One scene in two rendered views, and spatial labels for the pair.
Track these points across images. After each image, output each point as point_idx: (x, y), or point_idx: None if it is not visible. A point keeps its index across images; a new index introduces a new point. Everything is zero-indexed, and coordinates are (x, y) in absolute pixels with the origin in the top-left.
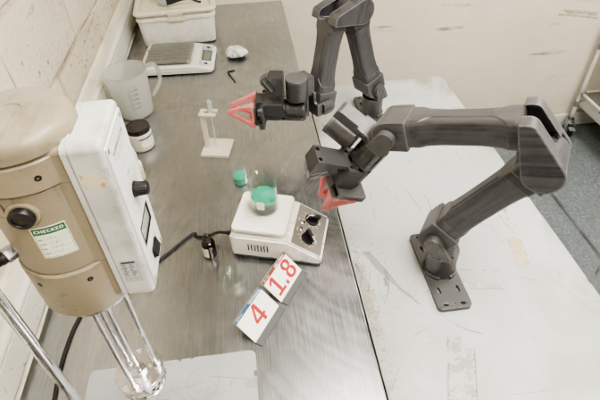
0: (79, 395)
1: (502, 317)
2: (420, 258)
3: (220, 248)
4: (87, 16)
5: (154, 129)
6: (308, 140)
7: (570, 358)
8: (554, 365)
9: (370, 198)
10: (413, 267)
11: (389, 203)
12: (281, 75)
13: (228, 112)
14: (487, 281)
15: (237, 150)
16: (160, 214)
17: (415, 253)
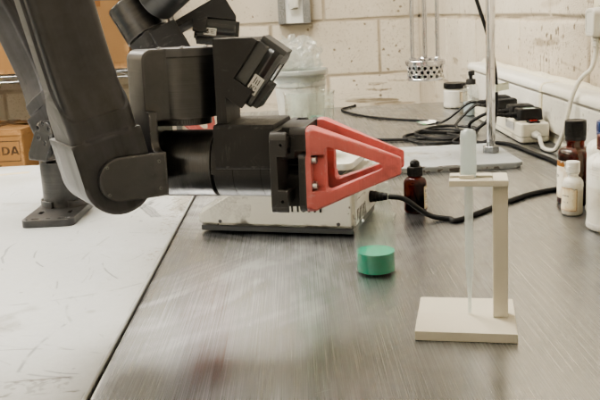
0: (525, 162)
1: (36, 193)
2: (81, 206)
3: (401, 214)
4: None
5: None
6: (154, 337)
7: (4, 183)
8: (26, 181)
9: (87, 254)
10: (98, 210)
11: (57, 250)
12: (222, 37)
13: (402, 153)
14: (12, 205)
15: (399, 319)
16: (545, 236)
17: (82, 212)
